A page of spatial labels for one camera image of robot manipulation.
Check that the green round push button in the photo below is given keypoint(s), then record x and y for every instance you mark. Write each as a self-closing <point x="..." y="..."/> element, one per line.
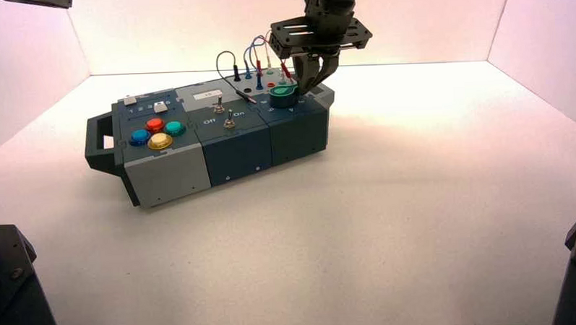
<point x="175" y="128"/>

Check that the white display label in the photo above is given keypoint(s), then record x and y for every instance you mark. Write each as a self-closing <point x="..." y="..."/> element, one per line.
<point x="207" y="94"/>

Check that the red round push button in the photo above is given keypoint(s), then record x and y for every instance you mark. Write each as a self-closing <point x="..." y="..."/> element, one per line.
<point x="155" y="124"/>

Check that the blue round push button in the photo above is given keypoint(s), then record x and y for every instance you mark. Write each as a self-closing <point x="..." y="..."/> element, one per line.
<point x="140" y="137"/>

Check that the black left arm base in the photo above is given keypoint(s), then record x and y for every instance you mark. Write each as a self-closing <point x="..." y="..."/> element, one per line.
<point x="15" y="295"/>

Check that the yellow round push button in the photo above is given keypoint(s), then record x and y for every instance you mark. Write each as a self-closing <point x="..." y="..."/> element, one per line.
<point x="160" y="141"/>

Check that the metal toggle switch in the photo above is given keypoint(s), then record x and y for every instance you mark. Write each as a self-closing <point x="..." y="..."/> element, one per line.
<point x="219" y="107"/>
<point x="229" y="122"/>

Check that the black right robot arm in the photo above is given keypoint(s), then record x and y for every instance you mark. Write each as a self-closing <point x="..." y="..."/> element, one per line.
<point x="330" y="2"/>

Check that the grey and teal control box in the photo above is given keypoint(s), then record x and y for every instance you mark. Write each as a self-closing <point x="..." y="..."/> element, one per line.
<point x="173" y="175"/>

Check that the green pointer knob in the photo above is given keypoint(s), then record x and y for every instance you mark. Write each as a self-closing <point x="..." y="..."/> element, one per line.
<point x="282" y="98"/>

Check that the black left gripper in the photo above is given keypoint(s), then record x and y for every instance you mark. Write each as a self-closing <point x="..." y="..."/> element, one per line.
<point x="43" y="1"/>

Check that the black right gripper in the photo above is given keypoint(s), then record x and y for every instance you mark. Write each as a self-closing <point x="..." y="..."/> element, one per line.
<point x="322" y="35"/>

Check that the white slider cap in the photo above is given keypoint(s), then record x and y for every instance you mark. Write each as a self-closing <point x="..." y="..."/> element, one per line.
<point x="129" y="100"/>
<point x="160" y="107"/>

